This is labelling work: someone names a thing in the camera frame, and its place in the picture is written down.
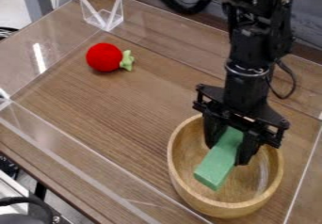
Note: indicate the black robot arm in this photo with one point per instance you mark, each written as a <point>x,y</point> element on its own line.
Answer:
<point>260,40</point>

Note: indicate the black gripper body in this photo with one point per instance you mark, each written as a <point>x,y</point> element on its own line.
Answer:
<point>262,118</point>

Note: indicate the red plush strawberry toy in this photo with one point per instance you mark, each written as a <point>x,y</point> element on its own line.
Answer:
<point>105,58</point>

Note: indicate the clear acrylic tray wall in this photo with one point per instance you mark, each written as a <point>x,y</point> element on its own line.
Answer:
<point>88,131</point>

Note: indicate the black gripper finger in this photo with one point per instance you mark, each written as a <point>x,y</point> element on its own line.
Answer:
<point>247,148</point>
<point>214,128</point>

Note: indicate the brown wooden bowl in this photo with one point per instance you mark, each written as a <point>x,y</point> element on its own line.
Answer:
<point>248,185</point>

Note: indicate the black camera stand base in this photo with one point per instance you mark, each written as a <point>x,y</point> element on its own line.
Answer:
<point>27,210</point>

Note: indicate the green foam block stick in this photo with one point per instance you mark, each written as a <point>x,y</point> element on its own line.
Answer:
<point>219,160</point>

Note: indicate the clear acrylic corner bracket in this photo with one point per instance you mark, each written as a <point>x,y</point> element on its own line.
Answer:
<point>104,19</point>

